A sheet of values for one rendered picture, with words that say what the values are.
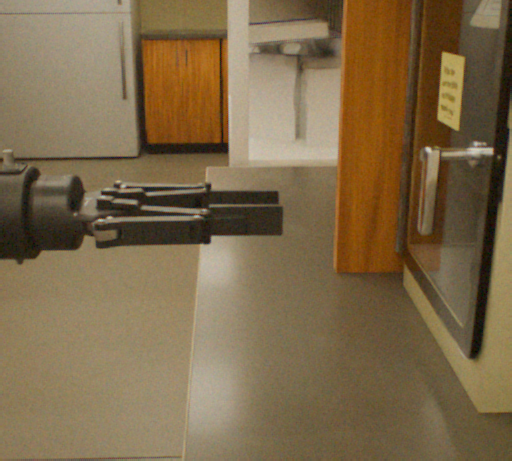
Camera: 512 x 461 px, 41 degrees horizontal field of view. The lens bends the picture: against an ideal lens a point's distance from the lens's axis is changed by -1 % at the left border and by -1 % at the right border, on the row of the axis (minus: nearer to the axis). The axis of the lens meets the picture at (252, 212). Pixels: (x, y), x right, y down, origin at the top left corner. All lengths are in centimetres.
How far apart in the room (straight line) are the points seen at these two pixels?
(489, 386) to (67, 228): 45
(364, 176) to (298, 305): 21
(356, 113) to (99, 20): 465
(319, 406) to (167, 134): 508
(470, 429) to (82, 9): 508
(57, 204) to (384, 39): 53
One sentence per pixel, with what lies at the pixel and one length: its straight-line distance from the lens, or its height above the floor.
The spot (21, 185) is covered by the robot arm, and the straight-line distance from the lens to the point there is 68.
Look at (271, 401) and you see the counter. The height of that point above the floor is 94.
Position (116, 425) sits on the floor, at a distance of 238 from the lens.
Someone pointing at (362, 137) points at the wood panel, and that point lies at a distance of 101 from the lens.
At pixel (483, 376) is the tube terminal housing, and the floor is 98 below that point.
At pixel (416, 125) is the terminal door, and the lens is 92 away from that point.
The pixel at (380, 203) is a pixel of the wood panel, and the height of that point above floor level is 105.
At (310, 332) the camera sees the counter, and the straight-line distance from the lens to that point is 89.
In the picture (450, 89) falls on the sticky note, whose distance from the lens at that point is 79.
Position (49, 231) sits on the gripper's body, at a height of 114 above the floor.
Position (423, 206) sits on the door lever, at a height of 115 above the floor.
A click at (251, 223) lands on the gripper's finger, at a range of 67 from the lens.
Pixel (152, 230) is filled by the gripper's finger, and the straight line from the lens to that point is 64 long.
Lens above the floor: 136
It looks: 18 degrees down
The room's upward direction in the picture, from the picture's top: straight up
